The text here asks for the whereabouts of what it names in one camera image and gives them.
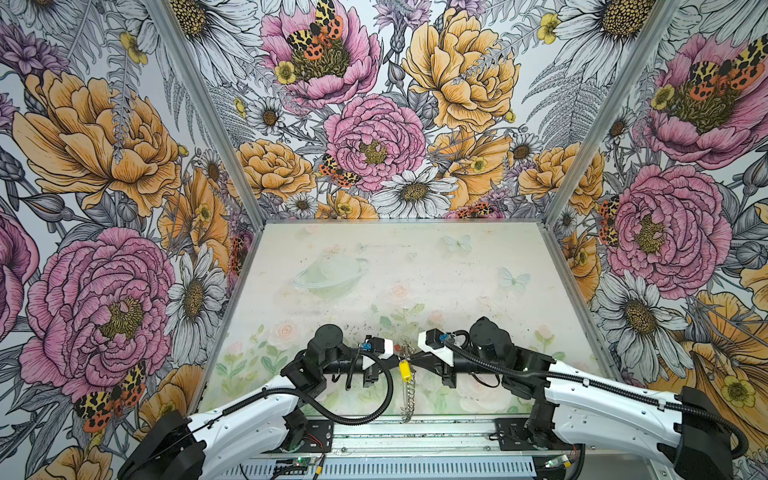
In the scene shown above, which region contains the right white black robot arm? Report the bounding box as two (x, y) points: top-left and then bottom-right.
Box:
(409, 317), (749, 479)

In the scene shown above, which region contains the left black corrugated cable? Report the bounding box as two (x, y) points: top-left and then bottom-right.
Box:
(119, 350), (395, 475)

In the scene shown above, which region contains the silver metal keyring plate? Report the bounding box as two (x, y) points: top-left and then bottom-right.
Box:
(399, 343), (416, 423)

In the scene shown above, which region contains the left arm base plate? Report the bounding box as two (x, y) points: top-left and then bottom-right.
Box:
(280, 419), (335, 453)

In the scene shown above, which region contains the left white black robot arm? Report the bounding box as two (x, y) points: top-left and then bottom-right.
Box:
(117, 324), (397, 479)

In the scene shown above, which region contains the black corrugated cable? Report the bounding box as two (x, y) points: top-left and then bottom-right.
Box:
(119, 350), (395, 475)
(440, 335), (751, 460)

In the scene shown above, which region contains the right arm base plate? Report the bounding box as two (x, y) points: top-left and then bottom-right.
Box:
(488, 417), (538, 452)

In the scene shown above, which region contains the aluminium front rail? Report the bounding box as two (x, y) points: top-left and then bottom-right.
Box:
(240, 414), (573, 463)

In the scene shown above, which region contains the right black corrugated cable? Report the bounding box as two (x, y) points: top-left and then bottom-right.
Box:
(440, 335), (751, 460)

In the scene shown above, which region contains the yellow tagged key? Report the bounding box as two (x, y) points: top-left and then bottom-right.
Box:
(398, 360), (414, 384)

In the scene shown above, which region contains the white perforated cable duct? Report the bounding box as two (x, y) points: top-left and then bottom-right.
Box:
(218, 454), (537, 479)

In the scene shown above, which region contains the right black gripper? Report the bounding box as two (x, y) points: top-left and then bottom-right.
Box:
(408, 347), (504, 391)

